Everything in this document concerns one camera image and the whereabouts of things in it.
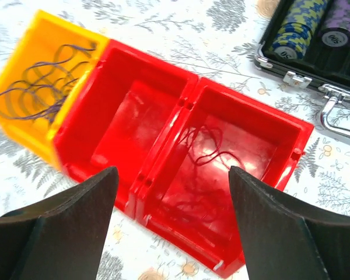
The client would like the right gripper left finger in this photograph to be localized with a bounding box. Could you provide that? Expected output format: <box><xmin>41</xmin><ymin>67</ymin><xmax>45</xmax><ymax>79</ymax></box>
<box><xmin>0</xmin><ymin>167</ymin><xmax>119</xmax><ymax>280</ymax></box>

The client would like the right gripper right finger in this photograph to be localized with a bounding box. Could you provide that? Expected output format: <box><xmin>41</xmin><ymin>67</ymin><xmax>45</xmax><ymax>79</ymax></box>
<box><xmin>229</xmin><ymin>166</ymin><xmax>350</xmax><ymax>280</ymax></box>

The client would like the red thin cable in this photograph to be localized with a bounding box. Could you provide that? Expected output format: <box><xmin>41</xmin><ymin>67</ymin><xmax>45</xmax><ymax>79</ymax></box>
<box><xmin>163</xmin><ymin>125</ymin><xmax>237</xmax><ymax>228</ymax></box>

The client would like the purple thin cable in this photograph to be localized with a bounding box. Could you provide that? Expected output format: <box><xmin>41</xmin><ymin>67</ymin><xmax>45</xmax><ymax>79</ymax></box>
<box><xmin>0</xmin><ymin>43</ymin><xmax>97</xmax><ymax>123</ymax></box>

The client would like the red double plastic bin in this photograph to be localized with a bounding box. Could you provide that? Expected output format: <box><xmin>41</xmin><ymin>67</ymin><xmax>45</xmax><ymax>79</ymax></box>
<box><xmin>54</xmin><ymin>40</ymin><xmax>314</xmax><ymax>278</ymax></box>

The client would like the yellow plastic bin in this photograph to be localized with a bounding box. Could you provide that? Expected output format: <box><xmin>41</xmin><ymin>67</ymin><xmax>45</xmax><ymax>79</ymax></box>
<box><xmin>0</xmin><ymin>10</ymin><xmax>109</xmax><ymax>169</ymax></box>

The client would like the black poker chip case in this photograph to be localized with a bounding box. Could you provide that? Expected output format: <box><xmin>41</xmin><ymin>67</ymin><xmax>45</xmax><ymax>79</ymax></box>
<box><xmin>254</xmin><ymin>1</ymin><xmax>350</xmax><ymax>139</ymax></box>

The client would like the floral table mat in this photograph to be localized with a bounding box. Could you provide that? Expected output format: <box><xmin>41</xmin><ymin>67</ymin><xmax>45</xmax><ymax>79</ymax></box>
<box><xmin>0</xmin><ymin>1</ymin><xmax>350</xmax><ymax>279</ymax></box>

